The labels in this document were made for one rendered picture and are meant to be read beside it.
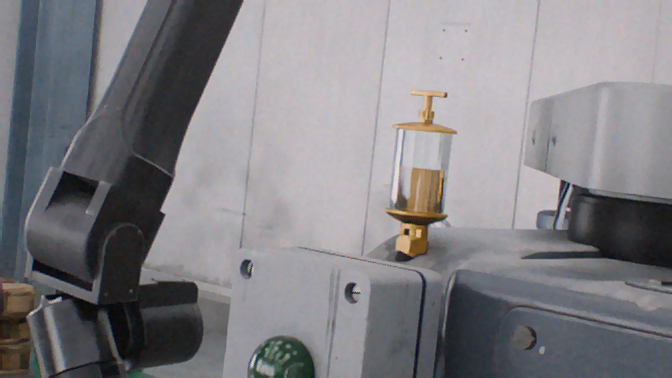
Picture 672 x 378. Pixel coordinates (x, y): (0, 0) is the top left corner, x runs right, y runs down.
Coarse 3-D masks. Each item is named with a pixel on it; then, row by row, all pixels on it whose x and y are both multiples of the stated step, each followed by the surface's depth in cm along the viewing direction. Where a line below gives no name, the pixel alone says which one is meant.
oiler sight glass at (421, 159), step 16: (400, 144) 57; (416, 144) 57; (432, 144) 57; (448, 144) 57; (400, 160) 57; (416, 160) 57; (432, 160) 57; (448, 160) 58; (400, 176) 57; (416, 176) 57; (432, 176) 57; (400, 192) 57; (416, 192) 57; (432, 192) 57; (400, 208) 57; (416, 208) 57; (432, 208) 57
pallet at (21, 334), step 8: (0, 320) 643; (8, 320) 639; (16, 320) 639; (24, 320) 643; (0, 328) 643; (8, 328) 639; (16, 328) 640; (24, 328) 644; (0, 336) 643; (8, 336) 639; (16, 336) 641; (24, 336) 644; (0, 344) 634; (8, 344) 638
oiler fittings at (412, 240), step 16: (432, 96) 58; (432, 112) 58; (400, 128) 57; (416, 128) 57; (432, 128) 57; (448, 128) 57; (384, 208) 58; (400, 224) 58; (416, 224) 58; (400, 240) 58; (416, 240) 58; (416, 256) 58
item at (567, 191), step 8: (568, 184) 82; (568, 192) 82; (560, 200) 82; (568, 200) 82; (560, 208) 82; (560, 216) 82; (440, 224) 65; (448, 224) 65; (552, 224) 82; (560, 224) 82
